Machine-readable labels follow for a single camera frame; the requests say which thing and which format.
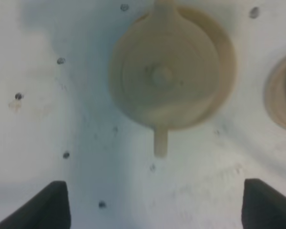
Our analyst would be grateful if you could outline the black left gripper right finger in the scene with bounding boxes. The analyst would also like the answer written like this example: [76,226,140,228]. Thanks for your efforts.
[242,178,286,229]

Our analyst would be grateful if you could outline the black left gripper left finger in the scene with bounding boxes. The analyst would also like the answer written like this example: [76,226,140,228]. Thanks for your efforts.
[0,181,71,229]

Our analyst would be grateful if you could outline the beige ceramic teapot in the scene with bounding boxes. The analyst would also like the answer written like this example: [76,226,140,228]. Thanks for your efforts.
[109,0,221,158]

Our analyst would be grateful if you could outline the near beige cup saucer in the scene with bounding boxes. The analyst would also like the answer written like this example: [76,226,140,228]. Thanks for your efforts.
[264,57,286,129]

